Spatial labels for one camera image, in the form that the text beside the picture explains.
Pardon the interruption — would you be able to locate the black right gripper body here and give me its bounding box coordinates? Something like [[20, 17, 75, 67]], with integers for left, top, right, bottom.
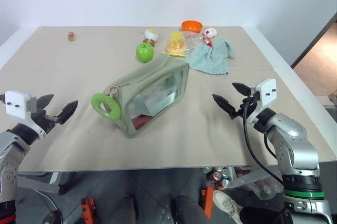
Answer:
[[230, 91, 260, 120]]

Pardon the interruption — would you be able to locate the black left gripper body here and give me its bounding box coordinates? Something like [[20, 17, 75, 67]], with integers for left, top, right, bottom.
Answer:
[[29, 97, 60, 135]]

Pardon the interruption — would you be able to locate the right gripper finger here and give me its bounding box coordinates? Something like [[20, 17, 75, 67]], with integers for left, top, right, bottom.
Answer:
[[231, 82, 251, 96], [212, 93, 236, 120]]

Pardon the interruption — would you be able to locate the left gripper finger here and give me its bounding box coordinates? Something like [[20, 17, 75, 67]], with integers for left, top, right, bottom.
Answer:
[[36, 94, 55, 109], [56, 99, 79, 126]]

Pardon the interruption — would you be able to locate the green transparent pouch bag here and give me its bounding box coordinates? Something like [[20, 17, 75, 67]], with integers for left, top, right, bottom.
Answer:
[[104, 56, 191, 139]]

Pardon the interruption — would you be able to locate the teal cloth towel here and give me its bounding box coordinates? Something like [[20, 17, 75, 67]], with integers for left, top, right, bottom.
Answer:
[[185, 38, 236, 76]]

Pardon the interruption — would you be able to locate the white red plush toy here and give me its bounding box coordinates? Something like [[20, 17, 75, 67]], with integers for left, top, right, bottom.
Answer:
[[202, 27, 218, 48]]

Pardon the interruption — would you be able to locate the clear plastic bag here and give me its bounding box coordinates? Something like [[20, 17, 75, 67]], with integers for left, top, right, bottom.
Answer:
[[181, 31, 206, 52]]

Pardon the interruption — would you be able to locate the yellow packaged bread toy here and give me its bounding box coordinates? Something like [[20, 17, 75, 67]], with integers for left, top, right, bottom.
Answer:
[[161, 31, 189, 58]]

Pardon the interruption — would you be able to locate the orange plastic bowl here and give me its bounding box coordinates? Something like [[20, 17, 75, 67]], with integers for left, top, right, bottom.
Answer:
[[181, 20, 204, 33]]

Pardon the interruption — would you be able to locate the clear bag of items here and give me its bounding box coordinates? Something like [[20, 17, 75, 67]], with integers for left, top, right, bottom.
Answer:
[[242, 176, 284, 200]]

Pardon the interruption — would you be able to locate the green apple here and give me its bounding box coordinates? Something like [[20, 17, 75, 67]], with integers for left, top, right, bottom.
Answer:
[[135, 42, 154, 64]]

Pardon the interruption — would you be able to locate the white sneaker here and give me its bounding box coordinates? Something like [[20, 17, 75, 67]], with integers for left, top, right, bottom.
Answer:
[[212, 189, 243, 224]]

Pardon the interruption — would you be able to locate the orange black clamp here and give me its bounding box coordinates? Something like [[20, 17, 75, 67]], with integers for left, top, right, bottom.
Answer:
[[80, 196, 97, 224], [201, 187, 214, 220]]

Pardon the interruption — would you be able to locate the white yellow plush toy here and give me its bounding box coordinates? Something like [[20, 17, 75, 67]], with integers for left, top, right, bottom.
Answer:
[[139, 28, 160, 48]]

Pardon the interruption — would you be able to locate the dark trouser leg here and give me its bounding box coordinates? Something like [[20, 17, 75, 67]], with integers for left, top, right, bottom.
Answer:
[[239, 206, 286, 224]]

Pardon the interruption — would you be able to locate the dark rounded shape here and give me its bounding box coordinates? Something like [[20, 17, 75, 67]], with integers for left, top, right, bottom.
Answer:
[[174, 195, 212, 224], [115, 195, 137, 224]]

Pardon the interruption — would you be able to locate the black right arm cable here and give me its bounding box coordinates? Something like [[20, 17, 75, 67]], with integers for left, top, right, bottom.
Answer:
[[242, 100, 285, 186]]

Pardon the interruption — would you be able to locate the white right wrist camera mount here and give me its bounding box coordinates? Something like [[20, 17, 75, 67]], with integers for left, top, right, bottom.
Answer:
[[247, 78, 277, 125]]

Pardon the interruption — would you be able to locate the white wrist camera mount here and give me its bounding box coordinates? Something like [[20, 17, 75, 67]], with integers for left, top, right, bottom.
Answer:
[[247, 78, 277, 125], [4, 90, 47, 140]]

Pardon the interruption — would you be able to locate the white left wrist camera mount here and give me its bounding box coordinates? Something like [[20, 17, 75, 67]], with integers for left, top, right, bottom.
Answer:
[[4, 90, 47, 140]]

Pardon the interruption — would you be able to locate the green ring zipper pull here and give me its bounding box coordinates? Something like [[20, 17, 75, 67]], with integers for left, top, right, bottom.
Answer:
[[91, 93, 122, 121]]

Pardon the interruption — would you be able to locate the grey table leg frame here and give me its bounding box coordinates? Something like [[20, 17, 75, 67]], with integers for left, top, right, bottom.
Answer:
[[16, 171, 67, 196], [228, 166, 283, 190]]

